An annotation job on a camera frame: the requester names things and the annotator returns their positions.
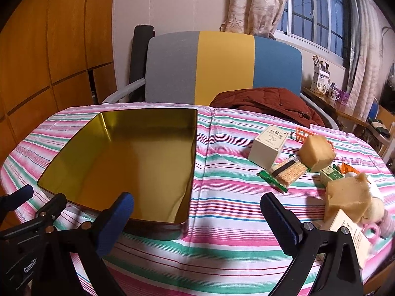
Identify black rolled mat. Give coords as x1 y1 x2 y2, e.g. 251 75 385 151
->
130 25 155 104

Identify striped pink green tablecloth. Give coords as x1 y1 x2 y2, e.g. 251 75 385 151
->
0 103 395 296

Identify wooden wardrobe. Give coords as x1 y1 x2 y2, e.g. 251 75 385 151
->
0 0 116 222

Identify cream box blue label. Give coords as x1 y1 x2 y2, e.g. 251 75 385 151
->
319 208 375 269

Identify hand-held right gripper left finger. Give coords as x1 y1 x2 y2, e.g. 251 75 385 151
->
42 192 136 296

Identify grey yellow blue chair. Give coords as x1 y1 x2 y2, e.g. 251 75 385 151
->
102 31 340 130

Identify orange plastic basket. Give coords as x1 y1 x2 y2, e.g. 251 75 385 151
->
292 126 334 148

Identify white blue carton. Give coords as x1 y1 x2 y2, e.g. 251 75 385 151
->
312 69 331 94

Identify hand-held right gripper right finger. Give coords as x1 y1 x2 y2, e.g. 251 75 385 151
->
260 192 365 296

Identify pink hair roller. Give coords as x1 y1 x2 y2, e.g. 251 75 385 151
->
361 217 395 242

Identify dark thin pole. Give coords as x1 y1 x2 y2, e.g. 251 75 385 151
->
88 68 99 105

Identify white plastic bottle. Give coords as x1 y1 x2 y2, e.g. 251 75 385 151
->
364 197 386 222

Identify yellow sponge block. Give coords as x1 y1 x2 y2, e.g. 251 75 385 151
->
299 134 336 173
323 173 374 222

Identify white quilted curtain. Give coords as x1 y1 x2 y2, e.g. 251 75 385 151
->
352 0 392 118

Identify gold metal tin container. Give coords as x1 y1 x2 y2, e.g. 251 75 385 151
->
37 109 198 241

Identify white printed mug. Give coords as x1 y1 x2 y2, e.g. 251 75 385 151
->
327 87 340 105

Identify cream box with drawn label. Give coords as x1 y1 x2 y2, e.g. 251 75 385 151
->
248 124 289 167

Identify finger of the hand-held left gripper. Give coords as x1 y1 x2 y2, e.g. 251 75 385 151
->
35 193 67 223
0 185 34 215

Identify open box of sachets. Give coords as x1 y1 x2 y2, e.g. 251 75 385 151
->
312 55 331 73

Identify blue chair back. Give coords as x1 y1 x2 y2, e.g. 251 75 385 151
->
367 97 380 121

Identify small cream green box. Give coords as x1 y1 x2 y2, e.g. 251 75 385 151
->
319 165 345 187

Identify patterned beige curtain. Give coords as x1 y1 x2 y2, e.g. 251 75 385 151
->
220 0 294 36

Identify red-brown jacket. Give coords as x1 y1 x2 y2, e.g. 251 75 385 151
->
209 87 326 128

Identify window with bars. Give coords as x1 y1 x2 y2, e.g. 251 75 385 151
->
275 0 355 65

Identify green-edged snack bar packet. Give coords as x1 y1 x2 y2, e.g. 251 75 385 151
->
257 156 309 193

